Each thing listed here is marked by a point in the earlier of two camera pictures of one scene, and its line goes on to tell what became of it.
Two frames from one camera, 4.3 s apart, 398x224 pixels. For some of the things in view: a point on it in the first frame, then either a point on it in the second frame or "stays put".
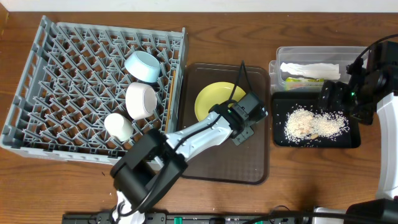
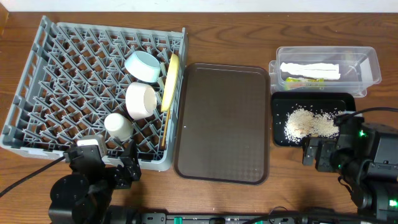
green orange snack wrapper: [304, 80] stays put
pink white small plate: [140, 100] stays put
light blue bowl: [143, 66] stays put
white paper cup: [119, 126] stays put
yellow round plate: [214, 94] -> [171, 83]
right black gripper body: [340, 99] -> [328, 148]
